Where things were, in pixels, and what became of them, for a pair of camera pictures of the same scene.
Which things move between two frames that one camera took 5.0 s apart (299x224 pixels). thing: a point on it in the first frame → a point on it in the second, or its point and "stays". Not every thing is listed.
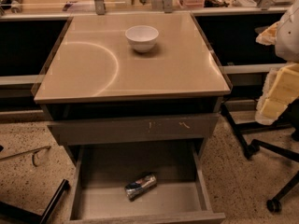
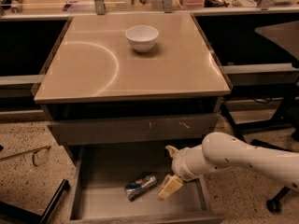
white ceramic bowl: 142,37 stays
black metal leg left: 18,213 stays
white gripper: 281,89 → 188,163
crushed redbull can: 139,187 stays
